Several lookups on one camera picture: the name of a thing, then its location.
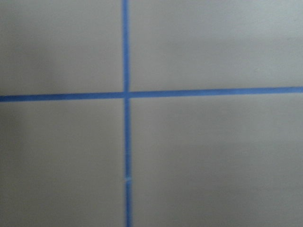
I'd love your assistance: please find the blue tape strip left crosswise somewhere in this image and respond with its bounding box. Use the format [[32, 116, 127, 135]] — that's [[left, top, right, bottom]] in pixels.
[[0, 87, 303, 102]]

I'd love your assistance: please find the blue tape strip left lengthwise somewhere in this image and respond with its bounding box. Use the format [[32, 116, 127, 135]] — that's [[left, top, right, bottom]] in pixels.
[[122, 0, 133, 227]]

